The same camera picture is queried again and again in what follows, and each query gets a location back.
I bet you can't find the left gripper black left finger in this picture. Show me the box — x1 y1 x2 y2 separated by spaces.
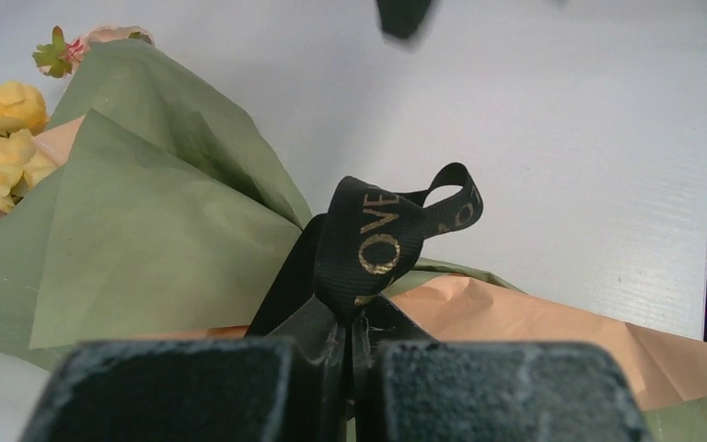
21 298 346 441

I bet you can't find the black ribbon strap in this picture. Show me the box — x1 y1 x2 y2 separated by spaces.
244 162 485 338

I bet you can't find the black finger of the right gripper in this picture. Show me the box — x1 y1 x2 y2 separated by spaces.
375 0 436 44

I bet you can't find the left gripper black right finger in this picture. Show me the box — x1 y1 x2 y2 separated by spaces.
351 297 652 441

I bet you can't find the yellow flower stem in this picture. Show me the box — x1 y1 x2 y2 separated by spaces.
0 81 59 214

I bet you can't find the pink flower stem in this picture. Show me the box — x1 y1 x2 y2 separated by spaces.
31 26 155 78

